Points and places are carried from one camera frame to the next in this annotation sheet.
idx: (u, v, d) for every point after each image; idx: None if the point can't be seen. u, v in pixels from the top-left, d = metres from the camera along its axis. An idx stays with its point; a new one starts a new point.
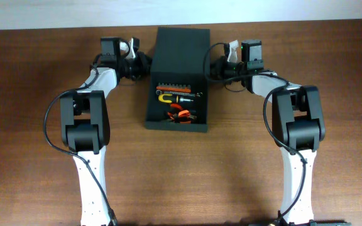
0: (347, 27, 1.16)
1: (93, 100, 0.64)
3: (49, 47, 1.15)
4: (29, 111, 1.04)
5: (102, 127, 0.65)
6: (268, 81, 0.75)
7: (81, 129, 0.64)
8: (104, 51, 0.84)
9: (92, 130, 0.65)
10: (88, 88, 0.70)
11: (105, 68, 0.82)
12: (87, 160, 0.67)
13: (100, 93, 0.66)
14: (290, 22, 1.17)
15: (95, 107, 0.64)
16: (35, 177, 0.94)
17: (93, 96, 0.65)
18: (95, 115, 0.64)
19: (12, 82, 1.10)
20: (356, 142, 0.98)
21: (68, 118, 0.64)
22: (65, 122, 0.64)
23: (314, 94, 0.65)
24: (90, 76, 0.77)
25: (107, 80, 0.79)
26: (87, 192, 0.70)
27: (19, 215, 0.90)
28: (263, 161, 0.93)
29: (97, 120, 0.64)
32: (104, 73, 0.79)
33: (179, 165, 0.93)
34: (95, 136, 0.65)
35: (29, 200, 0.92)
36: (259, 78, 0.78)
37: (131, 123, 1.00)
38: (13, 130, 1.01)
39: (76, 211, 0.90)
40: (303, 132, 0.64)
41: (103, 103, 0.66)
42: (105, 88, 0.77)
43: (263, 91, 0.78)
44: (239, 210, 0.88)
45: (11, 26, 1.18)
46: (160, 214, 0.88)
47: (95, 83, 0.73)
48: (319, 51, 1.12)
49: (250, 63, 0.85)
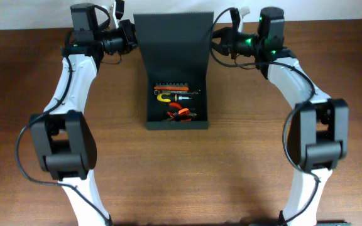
0: (344, 29, 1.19)
1: (71, 127, 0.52)
3: (48, 46, 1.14)
4: (21, 107, 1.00)
5: (87, 154, 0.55)
6: (294, 81, 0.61)
7: (60, 158, 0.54)
8: (76, 27, 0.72)
9: (74, 159, 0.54)
10: (63, 103, 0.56)
11: (81, 56, 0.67)
12: (74, 186, 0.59)
13: (78, 116, 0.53)
14: (284, 27, 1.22)
15: (74, 134, 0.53)
16: (23, 176, 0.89)
17: (70, 119, 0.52)
18: (77, 143, 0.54)
19: (5, 78, 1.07)
20: (359, 140, 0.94)
21: (44, 148, 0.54)
22: (41, 152, 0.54)
23: (344, 111, 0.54)
24: (62, 76, 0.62)
25: (84, 81, 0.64)
26: (78, 209, 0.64)
27: (0, 214, 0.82)
28: (262, 161, 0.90)
29: (79, 148, 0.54)
32: (80, 72, 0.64)
33: (178, 164, 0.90)
34: (79, 164, 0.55)
35: (13, 199, 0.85)
36: (282, 69, 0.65)
37: (127, 123, 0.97)
38: (3, 125, 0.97)
39: (63, 211, 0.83)
40: (323, 156, 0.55)
41: (83, 126, 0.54)
42: (84, 87, 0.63)
43: (281, 83, 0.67)
44: (242, 210, 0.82)
45: (16, 25, 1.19)
46: (154, 215, 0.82)
47: (69, 94, 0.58)
48: (315, 52, 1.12)
49: (269, 41, 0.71)
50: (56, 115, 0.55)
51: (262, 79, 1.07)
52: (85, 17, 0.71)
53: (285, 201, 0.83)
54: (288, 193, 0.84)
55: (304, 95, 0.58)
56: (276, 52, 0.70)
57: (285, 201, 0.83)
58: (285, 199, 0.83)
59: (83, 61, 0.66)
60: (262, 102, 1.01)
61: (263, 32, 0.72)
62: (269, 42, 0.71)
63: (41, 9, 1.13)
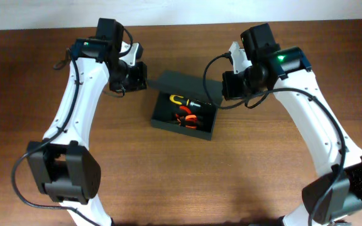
0: (352, 27, 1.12)
1: (73, 167, 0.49)
3: (44, 46, 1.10)
4: (19, 109, 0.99)
5: (87, 188, 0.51)
6: (321, 127, 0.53)
7: (62, 191, 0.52)
8: (98, 33, 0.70)
9: (74, 190, 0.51)
10: (65, 132, 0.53)
11: (90, 68, 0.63)
12: (75, 208, 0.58)
13: (80, 150, 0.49)
14: (291, 24, 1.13)
15: (76, 174, 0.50)
16: (22, 176, 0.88)
17: (71, 161, 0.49)
18: (76, 178, 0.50)
19: (4, 80, 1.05)
20: None
21: (43, 176, 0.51)
22: (40, 181, 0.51)
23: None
24: (68, 91, 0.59)
25: (91, 98, 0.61)
26: (80, 221, 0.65)
27: (2, 214, 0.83)
28: (262, 161, 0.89)
29: (79, 182, 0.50)
32: (87, 86, 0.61)
33: (178, 165, 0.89)
34: (80, 195, 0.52)
35: (13, 199, 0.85)
36: (303, 105, 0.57)
37: (126, 123, 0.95)
38: (2, 127, 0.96)
39: (62, 210, 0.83)
40: (347, 213, 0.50)
41: (83, 161, 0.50)
42: (90, 108, 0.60)
43: (295, 110, 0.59)
44: (241, 210, 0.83)
45: (9, 26, 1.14)
46: (154, 215, 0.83)
47: (72, 119, 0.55)
48: (320, 52, 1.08)
49: (261, 48, 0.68)
50: (58, 144, 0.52)
51: None
52: (111, 27, 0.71)
53: (285, 201, 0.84)
54: (287, 193, 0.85)
55: (335, 149, 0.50)
56: (282, 57, 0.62)
57: (283, 201, 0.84)
58: (284, 199, 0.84)
59: (93, 72, 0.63)
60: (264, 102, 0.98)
61: (251, 44, 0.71)
62: (263, 49, 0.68)
63: (33, 9, 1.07)
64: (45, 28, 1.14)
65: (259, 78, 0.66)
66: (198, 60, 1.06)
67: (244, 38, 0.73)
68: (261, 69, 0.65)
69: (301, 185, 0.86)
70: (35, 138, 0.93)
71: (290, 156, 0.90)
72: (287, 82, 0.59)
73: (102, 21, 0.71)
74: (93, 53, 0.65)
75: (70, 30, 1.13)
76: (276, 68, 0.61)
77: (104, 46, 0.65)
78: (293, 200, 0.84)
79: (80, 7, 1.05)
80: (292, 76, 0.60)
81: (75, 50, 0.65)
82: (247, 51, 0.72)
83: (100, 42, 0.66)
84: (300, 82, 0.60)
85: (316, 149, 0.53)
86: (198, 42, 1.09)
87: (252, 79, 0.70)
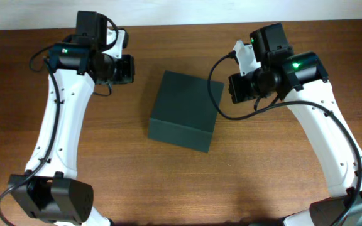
0: (352, 27, 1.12)
1: (60, 200, 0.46)
3: (43, 47, 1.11)
4: (19, 110, 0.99)
5: (78, 215, 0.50)
6: (338, 147, 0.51)
7: (53, 217, 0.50)
8: (79, 30, 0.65)
9: (66, 216, 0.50)
10: (48, 161, 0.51)
11: (71, 81, 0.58)
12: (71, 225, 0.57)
13: (66, 182, 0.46)
14: (290, 24, 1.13)
15: (66, 205, 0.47)
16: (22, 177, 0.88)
17: (58, 195, 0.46)
18: (66, 208, 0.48)
19: (2, 81, 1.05)
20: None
21: (31, 206, 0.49)
22: (29, 210, 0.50)
23: None
24: (49, 114, 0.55)
25: (76, 118, 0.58)
26: None
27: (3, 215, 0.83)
28: (263, 161, 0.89)
29: (70, 211, 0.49)
32: (68, 105, 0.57)
33: (178, 165, 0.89)
34: (71, 220, 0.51)
35: (13, 200, 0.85)
36: (318, 120, 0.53)
37: (126, 124, 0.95)
38: (2, 129, 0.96)
39: None
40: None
41: (72, 193, 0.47)
42: (73, 131, 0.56)
43: (308, 124, 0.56)
44: (241, 210, 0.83)
45: (5, 26, 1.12)
46: (154, 215, 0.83)
47: (56, 146, 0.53)
48: (320, 53, 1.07)
49: (273, 53, 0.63)
50: (41, 176, 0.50)
51: None
52: (92, 19, 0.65)
53: (285, 201, 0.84)
54: (288, 193, 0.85)
55: (351, 171, 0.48)
56: (297, 64, 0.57)
57: (283, 201, 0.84)
58: (284, 199, 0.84)
59: (75, 86, 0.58)
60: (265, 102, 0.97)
61: (261, 47, 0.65)
62: (275, 54, 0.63)
63: (30, 11, 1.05)
64: (44, 29, 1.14)
65: (272, 84, 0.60)
66: (198, 61, 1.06)
67: (254, 39, 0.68)
68: (273, 76, 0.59)
69: (301, 184, 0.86)
70: (36, 139, 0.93)
71: (291, 156, 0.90)
72: (303, 95, 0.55)
73: (80, 14, 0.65)
74: (74, 59, 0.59)
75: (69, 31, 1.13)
76: (291, 78, 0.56)
77: (86, 51, 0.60)
78: (293, 200, 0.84)
79: (78, 8, 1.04)
80: (308, 86, 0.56)
81: (54, 57, 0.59)
82: (257, 55, 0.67)
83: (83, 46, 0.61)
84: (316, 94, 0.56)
85: (330, 167, 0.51)
86: (198, 43, 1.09)
87: (262, 85, 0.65)
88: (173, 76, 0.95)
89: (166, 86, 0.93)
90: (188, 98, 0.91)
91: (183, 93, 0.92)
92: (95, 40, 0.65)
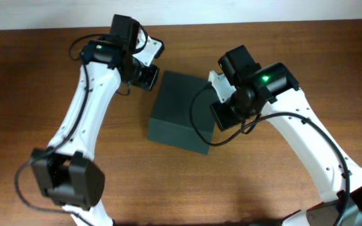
0: (351, 27, 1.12)
1: (75, 175, 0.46)
3: (43, 45, 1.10)
4: (16, 108, 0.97)
5: (90, 196, 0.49)
6: (319, 151, 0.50)
7: (65, 198, 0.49)
8: (114, 32, 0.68)
9: (76, 199, 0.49)
10: (70, 140, 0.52)
11: (102, 72, 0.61)
12: (76, 212, 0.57)
13: (85, 161, 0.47)
14: (290, 24, 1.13)
15: (78, 182, 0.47)
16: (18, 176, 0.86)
17: (75, 170, 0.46)
18: (79, 188, 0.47)
19: (0, 78, 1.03)
20: None
21: (45, 182, 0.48)
22: (41, 187, 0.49)
23: None
24: (77, 99, 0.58)
25: (100, 107, 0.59)
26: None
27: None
28: (262, 161, 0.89)
29: (80, 191, 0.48)
32: (96, 95, 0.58)
33: (178, 164, 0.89)
34: (82, 202, 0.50)
35: (9, 199, 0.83)
36: (296, 129, 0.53)
37: (126, 124, 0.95)
38: None
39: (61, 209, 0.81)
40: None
41: (88, 172, 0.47)
42: (97, 118, 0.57)
43: (290, 135, 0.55)
44: (241, 210, 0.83)
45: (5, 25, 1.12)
46: (154, 215, 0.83)
47: (79, 129, 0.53)
48: (320, 51, 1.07)
49: (242, 71, 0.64)
50: (61, 153, 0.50)
51: None
52: (127, 24, 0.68)
53: (285, 201, 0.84)
54: (288, 193, 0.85)
55: (337, 175, 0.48)
56: (267, 77, 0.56)
57: (283, 201, 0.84)
58: (284, 199, 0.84)
59: (104, 78, 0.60)
60: None
61: (231, 69, 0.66)
62: (243, 72, 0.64)
63: (31, 9, 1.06)
64: (44, 29, 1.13)
65: (246, 100, 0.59)
66: (198, 61, 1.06)
67: (222, 65, 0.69)
68: (246, 92, 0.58)
69: (301, 184, 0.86)
70: (36, 137, 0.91)
71: (290, 156, 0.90)
72: (279, 107, 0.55)
73: (116, 19, 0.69)
74: (105, 56, 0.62)
75: (68, 30, 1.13)
76: (263, 90, 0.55)
77: (117, 50, 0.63)
78: (293, 200, 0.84)
79: (79, 6, 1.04)
80: (281, 96, 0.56)
81: (90, 48, 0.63)
82: (229, 78, 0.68)
83: (116, 46, 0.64)
84: (290, 102, 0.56)
85: (317, 174, 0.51)
86: (198, 42, 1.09)
87: (238, 102, 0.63)
88: (173, 76, 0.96)
89: (166, 85, 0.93)
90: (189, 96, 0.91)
91: (183, 91, 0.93)
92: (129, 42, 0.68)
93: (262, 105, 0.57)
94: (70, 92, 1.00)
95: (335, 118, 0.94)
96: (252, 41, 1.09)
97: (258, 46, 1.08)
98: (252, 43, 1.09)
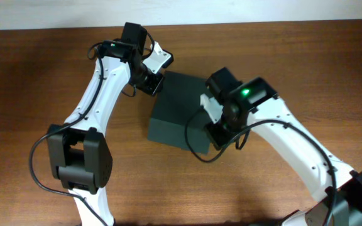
0: (352, 26, 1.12)
1: (88, 149, 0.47)
3: (43, 45, 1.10)
4: (17, 108, 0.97)
5: (100, 174, 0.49)
6: (303, 153, 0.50)
7: (75, 174, 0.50)
8: (125, 35, 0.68)
9: (87, 177, 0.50)
10: (85, 118, 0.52)
11: (115, 64, 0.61)
12: (82, 197, 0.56)
13: (99, 135, 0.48)
14: (290, 24, 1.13)
15: (91, 157, 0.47)
16: (18, 176, 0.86)
17: (88, 143, 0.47)
18: (90, 163, 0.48)
19: (0, 78, 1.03)
20: None
21: (58, 158, 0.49)
22: (54, 162, 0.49)
23: None
24: (92, 85, 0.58)
25: (113, 92, 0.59)
26: (88, 221, 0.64)
27: None
28: (263, 161, 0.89)
29: (92, 168, 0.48)
32: (110, 83, 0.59)
33: (179, 164, 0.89)
34: (91, 181, 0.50)
35: (9, 199, 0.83)
36: (280, 135, 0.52)
37: (126, 124, 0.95)
38: None
39: (61, 209, 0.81)
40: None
41: (101, 149, 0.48)
42: (109, 105, 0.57)
43: (276, 142, 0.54)
44: (241, 210, 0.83)
45: (6, 25, 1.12)
46: (154, 215, 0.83)
47: (94, 108, 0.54)
48: (320, 51, 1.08)
49: (225, 89, 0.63)
50: (76, 129, 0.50)
51: (264, 77, 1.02)
52: (137, 30, 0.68)
53: (285, 201, 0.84)
54: (288, 193, 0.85)
55: (324, 172, 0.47)
56: (247, 90, 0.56)
57: (284, 201, 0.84)
58: (284, 199, 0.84)
59: (118, 68, 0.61)
60: None
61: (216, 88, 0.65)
62: (227, 89, 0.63)
63: (32, 8, 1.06)
64: (44, 29, 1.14)
65: (232, 115, 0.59)
66: (198, 61, 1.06)
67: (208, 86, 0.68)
68: (230, 107, 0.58)
69: (301, 184, 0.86)
70: (36, 137, 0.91)
71: None
72: (259, 114, 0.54)
73: (127, 24, 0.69)
74: (119, 53, 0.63)
75: (68, 29, 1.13)
76: (245, 104, 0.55)
77: (129, 48, 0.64)
78: (293, 200, 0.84)
79: (80, 6, 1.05)
80: (262, 106, 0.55)
81: (104, 44, 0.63)
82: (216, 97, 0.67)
83: (128, 45, 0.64)
84: (270, 110, 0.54)
85: (305, 176, 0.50)
86: (198, 42, 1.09)
87: (227, 119, 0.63)
88: (175, 75, 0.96)
89: (168, 85, 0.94)
90: (190, 96, 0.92)
91: (184, 91, 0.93)
92: (138, 45, 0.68)
93: (247, 118, 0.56)
94: (70, 92, 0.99)
95: (335, 118, 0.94)
96: (252, 41, 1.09)
97: (259, 46, 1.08)
98: (253, 43, 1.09)
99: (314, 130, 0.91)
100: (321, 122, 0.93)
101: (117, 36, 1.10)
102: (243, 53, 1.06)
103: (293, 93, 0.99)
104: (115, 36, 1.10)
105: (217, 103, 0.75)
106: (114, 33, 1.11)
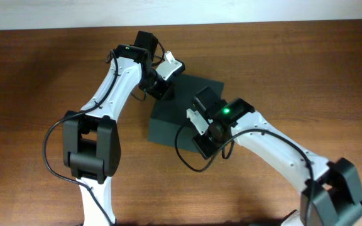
0: (351, 26, 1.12)
1: (102, 134, 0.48)
3: (42, 44, 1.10)
4: (16, 107, 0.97)
5: (110, 161, 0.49)
6: (280, 153, 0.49)
7: (85, 162, 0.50)
8: (137, 41, 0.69)
9: (96, 165, 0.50)
10: (100, 107, 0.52)
11: (129, 63, 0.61)
12: (89, 187, 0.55)
13: (111, 123, 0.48)
14: (289, 24, 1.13)
15: (104, 142, 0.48)
16: (17, 175, 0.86)
17: (103, 127, 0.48)
18: (100, 149, 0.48)
19: None
20: None
21: (71, 144, 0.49)
22: (67, 148, 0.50)
23: (353, 172, 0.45)
24: (106, 80, 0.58)
25: (127, 88, 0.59)
26: (90, 217, 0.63)
27: None
28: (262, 161, 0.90)
29: (102, 155, 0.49)
32: (124, 79, 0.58)
33: (179, 164, 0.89)
34: (100, 170, 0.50)
35: (9, 200, 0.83)
36: (259, 142, 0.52)
37: (126, 123, 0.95)
38: None
39: (60, 209, 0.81)
40: (346, 220, 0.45)
41: (113, 136, 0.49)
42: (121, 99, 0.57)
43: (259, 150, 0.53)
44: (241, 210, 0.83)
45: (6, 25, 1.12)
46: (153, 215, 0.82)
47: (109, 100, 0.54)
48: (319, 51, 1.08)
49: (210, 108, 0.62)
50: (90, 117, 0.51)
51: (263, 77, 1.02)
52: (148, 37, 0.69)
53: (285, 201, 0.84)
54: (288, 193, 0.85)
55: (302, 167, 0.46)
56: (227, 110, 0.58)
57: (284, 201, 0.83)
58: (284, 199, 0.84)
59: (132, 67, 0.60)
60: (264, 100, 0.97)
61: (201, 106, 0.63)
62: (212, 110, 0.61)
63: (32, 8, 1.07)
64: (44, 28, 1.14)
65: (217, 133, 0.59)
66: (198, 61, 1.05)
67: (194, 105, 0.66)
68: (215, 127, 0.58)
69: None
70: (36, 137, 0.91)
71: None
72: (239, 127, 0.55)
73: (140, 33, 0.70)
74: (132, 54, 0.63)
75: (68, 29, 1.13)
76: (225, 120, 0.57)
77: (142, 51, 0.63)
78: (293, 200, 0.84)
79: (80, 6, 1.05)
80: (241, 119, 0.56)
81: (119, 48, 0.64)
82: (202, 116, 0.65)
83: (141, 49, 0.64)
84: (247, 122, 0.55)
85: (288, 175, 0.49)
86: (198, 42, 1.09)
87: (214, 135, 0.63)
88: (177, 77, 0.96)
89: None
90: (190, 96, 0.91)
91: (185, 91, 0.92)
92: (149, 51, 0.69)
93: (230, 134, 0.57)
94: (70, 92, 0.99)
95: (335, 118, 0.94)
96: (252, 41, 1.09)
97: (258, 45, 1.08)
98: (252, 43, 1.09)
99: (314, 130, 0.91)
100: (320, 122, 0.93)
101: (117, 36, 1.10)
102: (242, 53, 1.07)
103: (294, 93, 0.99)
104: (115, 36, 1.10)
105: (198, 117, 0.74)
106: (114, 32, 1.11)
